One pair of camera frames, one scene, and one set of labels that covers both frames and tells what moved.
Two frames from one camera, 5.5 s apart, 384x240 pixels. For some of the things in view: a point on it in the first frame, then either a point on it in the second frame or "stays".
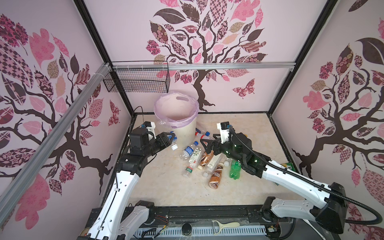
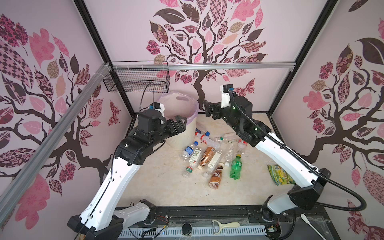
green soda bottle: (235, 171) stays
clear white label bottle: (212, 165) stays
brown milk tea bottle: (216, 177) stays
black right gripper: (217, 144) to (209, 111)
